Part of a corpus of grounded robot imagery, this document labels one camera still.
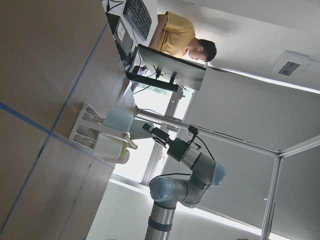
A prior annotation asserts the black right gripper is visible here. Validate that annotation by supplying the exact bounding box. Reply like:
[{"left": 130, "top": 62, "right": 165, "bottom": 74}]
[{"left": 142, "top": 123, "right": 190, "bottom": 162}]

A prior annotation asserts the grey plastic cup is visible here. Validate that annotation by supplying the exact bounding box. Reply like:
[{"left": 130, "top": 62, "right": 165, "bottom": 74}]
[{"left": 129, "top": 119, "right": 154, "bottom": 140}]

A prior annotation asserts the yellow plastic cup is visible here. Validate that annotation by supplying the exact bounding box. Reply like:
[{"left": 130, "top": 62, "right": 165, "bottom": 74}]
[{"left": 119, "top": 141, "right": 128, "bottom": 158}]

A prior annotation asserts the blue plastic cup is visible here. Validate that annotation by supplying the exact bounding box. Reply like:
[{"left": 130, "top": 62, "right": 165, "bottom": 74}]
[{"left": 103, "top": 107, "right": 133, "bottom": 133}]

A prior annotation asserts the white plastic cup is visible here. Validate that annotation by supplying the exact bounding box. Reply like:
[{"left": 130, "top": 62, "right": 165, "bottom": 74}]
[{"left": 93, "top": 133, "right": 125, "bottom": 159}]

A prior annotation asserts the pink plastic cup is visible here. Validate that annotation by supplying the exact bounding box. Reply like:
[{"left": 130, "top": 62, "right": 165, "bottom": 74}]
[{"left": 102, "top": 150, "right": 130, "bottom": 164}]

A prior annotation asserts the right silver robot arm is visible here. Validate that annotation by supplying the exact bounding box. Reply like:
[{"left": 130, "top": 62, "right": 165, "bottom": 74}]
[{"left": 143, "top": 123, "right": 226, "bottom": 240}]

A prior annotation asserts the black monitor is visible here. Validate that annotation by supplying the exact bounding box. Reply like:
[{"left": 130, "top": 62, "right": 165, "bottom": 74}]
[{"left": 126, "top": 44, "right": 206, "bottom": 92}]

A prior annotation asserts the person in yellow shirt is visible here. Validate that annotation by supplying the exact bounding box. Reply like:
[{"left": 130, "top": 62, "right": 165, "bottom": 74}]
[{"left": 148, "top": 11, "right": 217, "bottom": 62}]

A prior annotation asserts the black label box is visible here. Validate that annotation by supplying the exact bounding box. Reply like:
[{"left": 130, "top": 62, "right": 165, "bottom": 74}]
[{"left": 106, "top": 12, "right": 133, "bottom": 55}]

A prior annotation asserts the black keyboard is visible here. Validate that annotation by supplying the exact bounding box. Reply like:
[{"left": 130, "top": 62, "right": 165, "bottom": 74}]
[{"left": 123, "top": 0, "right": 152, "bottom": 41}]

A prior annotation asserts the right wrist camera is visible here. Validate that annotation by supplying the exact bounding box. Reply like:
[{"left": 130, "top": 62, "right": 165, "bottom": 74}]
[{"left": 187, "top": 125, "right": 199, "bottom": 141}]

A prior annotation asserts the white wire cup rack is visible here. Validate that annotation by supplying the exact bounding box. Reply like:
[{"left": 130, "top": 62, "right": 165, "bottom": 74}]
[{"left": 68, "top": 103, "right": 138, "bottom": 150}]

